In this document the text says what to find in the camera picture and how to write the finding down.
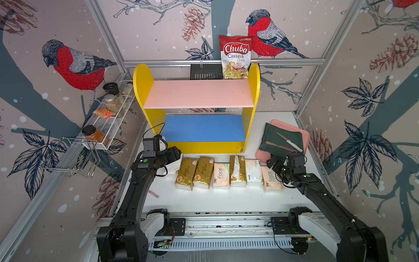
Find iridescent butter knife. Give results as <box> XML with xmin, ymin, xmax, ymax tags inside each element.
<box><xmin>265</xmin><ymin>141</ymin><xmax>294</xmax><ymax>152</ymax></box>

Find red cassava chips bag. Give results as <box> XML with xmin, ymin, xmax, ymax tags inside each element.
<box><xmin>219</xmin><ymin>36</ymin><xmax>252</xmax><ymax>79</ymax></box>

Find white green tissue pack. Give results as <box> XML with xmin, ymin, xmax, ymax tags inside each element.
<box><xmin>166</xmin><ymin>160</ymin><xmax>182</xmax><ymax>175</ymax></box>

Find pink plastic tray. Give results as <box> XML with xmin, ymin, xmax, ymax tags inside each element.
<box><xmin>255</xmin><ymin>120</ymin><xmax>310</xmax><ymax>163</ymax></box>

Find white handled knife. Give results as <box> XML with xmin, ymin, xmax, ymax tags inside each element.
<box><xmin>277</xmin><ymin>132</ymin><xmax>303</xmax><ymax>153</ymax></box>

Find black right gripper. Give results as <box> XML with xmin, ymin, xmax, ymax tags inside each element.
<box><xmin>265</xmin><ymin>155</ymin><xmax>294</xmax><ymax>182</ymax></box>

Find orange snack packet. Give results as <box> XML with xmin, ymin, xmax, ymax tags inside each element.
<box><xmin>93</xmin><ymin>108</ymin><xmax>115</xmax><ymax>120</ymax></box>

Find yellow shelf unit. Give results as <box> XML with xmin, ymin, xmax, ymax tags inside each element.
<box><xmin>133</xmin><ymin>63</ymin><xmax>261</xmax><ymax>155</ymax></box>

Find wire spice rack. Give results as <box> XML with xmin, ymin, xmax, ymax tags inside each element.
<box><xmin>38</xmin><ymin>79</ymin><xmax>135</xmax><ymax>178</ymax></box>

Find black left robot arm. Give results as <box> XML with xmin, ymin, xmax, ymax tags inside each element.
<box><xmin>97</xmin><ymin>135</ymin><xmax>181</xmax><ymax>262</ymax></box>

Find black wire basket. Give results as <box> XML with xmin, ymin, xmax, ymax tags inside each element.
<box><xmin>190</xmin><ymin>64</ymin><xmax>224</xmax><ymax>80</ymax></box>

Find aluminium frame rail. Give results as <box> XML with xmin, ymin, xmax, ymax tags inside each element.
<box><xmin>84</xmin><ymin>0</ymin><xmax>364</xmax><ymax>115</ymax></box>

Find orange sauce jar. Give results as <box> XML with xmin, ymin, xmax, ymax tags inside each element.
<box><xmin>81</xmin><ymin>125</ymin><xmax>110</xmax><ymax>146</ymax></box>

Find pink stick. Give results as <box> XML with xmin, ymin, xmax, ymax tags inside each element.
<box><xmin>148</xmin><ymin>190</ymin><xmax>159</xmax><ymax>199</ymax></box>

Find black lid spice jar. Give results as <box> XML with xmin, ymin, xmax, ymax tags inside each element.
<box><xmin>103</xmin><ymin>83</ymin><xmax>121</xmax><ymax>98</ymax></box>

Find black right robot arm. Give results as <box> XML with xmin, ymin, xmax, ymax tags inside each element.
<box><xmin>266</xmin><ymin>152</ymin><xmax>389</xmax><ymax>262</ymax></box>

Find base linear rail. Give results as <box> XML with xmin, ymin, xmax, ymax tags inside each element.
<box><xmin>94</xmin><ymin>211</ymin><xmax>364</xmax><ymax>253</ymax></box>

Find silver lid spice jar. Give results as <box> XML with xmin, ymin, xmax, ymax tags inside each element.
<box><xmin>103</xmin><ymin>93</ymin><xmax>126</xmax><ymax>118</ymax></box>

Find dark green cloth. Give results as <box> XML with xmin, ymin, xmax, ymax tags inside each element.
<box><xmin>259</xmin><ymin>123</ymin><xmax>303</xmax><ymax>158</ymax></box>

